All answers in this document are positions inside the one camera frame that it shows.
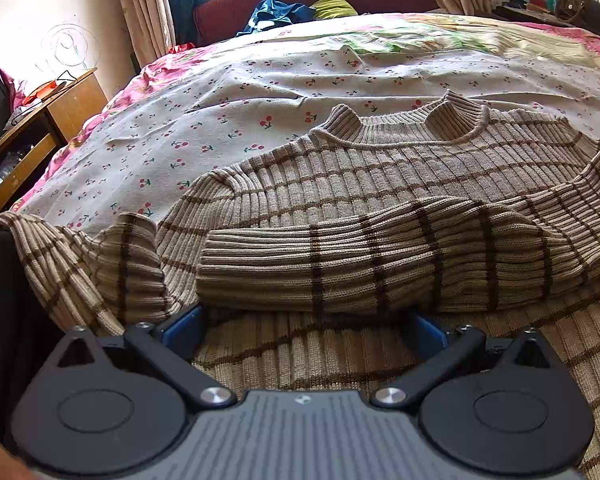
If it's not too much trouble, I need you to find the beige brown striped knit sweater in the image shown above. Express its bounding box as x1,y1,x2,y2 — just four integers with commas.
0,89,600,480

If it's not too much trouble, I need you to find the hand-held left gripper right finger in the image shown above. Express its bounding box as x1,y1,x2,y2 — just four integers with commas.
370,310,558,409

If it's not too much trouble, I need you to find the yellow-green cloth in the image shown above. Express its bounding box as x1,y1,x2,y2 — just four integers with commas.
309,0,359,22

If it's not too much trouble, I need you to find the wooden desk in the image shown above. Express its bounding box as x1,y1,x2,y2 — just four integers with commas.
0,66,109,237

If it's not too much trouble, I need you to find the orange item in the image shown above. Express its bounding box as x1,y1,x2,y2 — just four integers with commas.
22,79,62,107

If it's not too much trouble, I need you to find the blue garment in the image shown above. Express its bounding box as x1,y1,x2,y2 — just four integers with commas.
236,0,317,37

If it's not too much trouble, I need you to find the coiled wire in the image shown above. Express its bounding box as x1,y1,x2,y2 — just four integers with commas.
36,22,99,82

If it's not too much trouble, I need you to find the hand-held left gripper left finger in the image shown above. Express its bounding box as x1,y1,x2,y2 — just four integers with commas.
45,305,238,409

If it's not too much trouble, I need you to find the blue plastic bag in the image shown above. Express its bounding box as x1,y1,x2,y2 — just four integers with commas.
162,0,212,50

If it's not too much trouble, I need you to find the cherry print bed sheet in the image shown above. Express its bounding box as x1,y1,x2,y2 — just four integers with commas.
10,12,600,241

